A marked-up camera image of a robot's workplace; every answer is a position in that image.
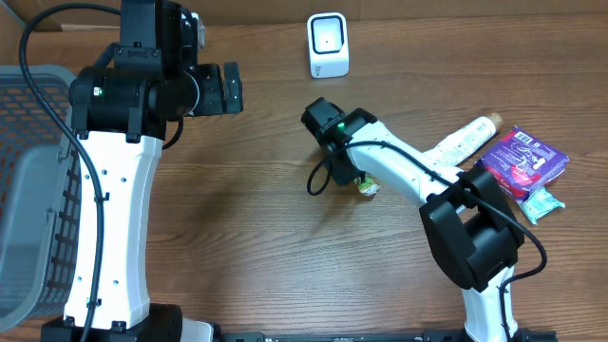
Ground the white barcode scanner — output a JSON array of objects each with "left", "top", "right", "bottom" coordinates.
[{"left": 307, "top": 11, "right": 350, "bottom": 79}]

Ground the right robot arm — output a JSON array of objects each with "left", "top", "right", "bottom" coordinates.
[{"left": 301, "top": 98, "right": 558, "bottom": 341}]

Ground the red purple snack pack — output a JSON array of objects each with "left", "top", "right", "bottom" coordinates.
[{"left": 477, "top": 125, "right": 570, "bottom": 202}]

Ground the grey plastic mesh basket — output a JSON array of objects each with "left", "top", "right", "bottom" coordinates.
[{"left": 1, "top": 66, "right": 81, "bottom": 331}]

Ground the teal snack packet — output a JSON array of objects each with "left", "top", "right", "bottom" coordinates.
[{"left": 519, "top": 187, "right": 566, "bottom": 225}]

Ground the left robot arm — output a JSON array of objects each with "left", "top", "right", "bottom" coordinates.
[{"left": 41, "top": 0, "right": 243, "bottom": 342}]

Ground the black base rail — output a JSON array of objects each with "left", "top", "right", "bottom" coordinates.
[{"left": 215, "top": 330, "right": 470, "bottom": 342}]

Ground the green drink carton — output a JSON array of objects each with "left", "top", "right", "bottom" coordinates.
[{"left": 355, "top": 173, "right": 380, "bottom": 198}]

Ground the white tube gold cap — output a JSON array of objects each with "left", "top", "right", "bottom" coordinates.
[{"left": 424, "top": 112, "right": 504, "bottom": 166}]

